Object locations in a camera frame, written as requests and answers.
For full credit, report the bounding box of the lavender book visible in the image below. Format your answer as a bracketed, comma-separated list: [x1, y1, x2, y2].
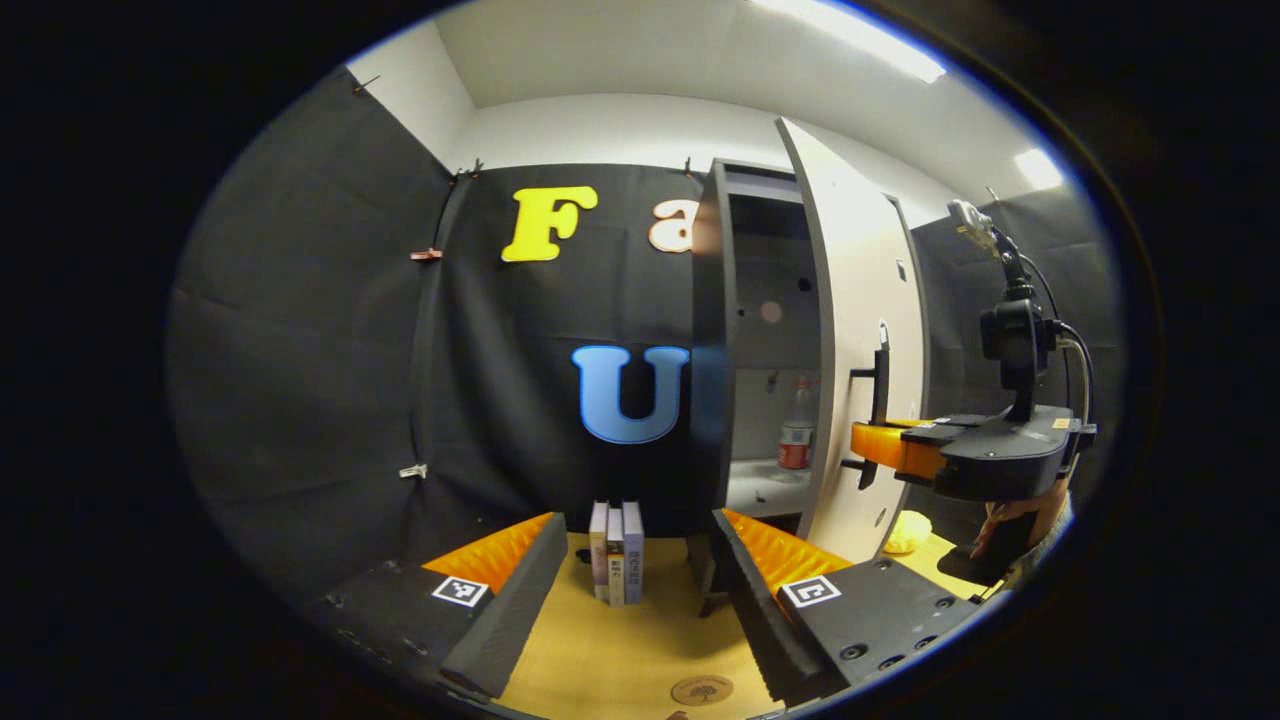
[622, 502, 645, 605]

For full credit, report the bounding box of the black cabinet door handle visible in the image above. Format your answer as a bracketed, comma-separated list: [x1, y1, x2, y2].
[840, 320, 893, 491]

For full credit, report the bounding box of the white book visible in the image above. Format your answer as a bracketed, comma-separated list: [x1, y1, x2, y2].
[589, 502, 609, 601]

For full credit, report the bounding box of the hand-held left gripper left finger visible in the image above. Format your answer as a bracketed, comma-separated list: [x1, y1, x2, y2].
[305, 512, 569, 701]

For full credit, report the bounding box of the gray cabinet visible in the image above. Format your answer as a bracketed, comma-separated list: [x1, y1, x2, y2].
[690, 157, 933, 616]

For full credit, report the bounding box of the gray book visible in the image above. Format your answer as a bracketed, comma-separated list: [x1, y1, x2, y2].
[606, 507, 626, 608]

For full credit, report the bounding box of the small ceiling light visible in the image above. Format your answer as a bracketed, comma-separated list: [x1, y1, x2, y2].
[1012, 148, 1066, 191]

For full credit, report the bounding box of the clear bottle with red label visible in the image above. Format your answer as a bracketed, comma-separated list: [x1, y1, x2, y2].
[778, 375, 816, 473]

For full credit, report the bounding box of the black backdrop cloth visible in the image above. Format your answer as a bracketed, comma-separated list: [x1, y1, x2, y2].
[165, 65, 1121, 601]

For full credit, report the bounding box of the round wooden coaster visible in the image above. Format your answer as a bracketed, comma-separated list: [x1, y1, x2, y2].
[670, 675, 736, 708]

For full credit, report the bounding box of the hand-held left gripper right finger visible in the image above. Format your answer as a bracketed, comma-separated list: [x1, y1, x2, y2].
[712, 507, 986, 706]

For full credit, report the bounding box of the white cabinet shelf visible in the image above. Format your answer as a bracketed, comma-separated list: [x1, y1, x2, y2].
[727, 458, 816, 516]

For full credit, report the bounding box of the pale yellow round bun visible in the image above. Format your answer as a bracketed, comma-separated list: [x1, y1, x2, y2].
[882, 510, 933, 556]

